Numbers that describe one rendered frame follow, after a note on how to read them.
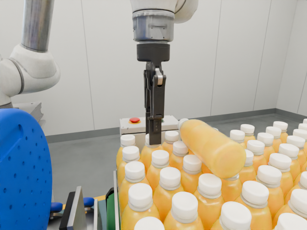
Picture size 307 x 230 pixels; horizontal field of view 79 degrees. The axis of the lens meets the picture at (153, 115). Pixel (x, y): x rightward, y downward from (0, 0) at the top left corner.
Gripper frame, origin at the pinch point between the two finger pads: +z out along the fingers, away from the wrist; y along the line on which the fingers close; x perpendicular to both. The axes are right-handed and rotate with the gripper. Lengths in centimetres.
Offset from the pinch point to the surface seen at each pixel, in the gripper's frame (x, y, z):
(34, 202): -24.9, 11.2, 8.4
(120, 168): -8.8, 4.8, 7.4
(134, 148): -5.2, 3.7, 3.4
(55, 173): -81, -167, 114
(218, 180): 7.5, 18.8, 3.3
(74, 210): -17.5, 14.6, 8.4
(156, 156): -1.2, 8.4, 3.3
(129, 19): 24, -268, -71
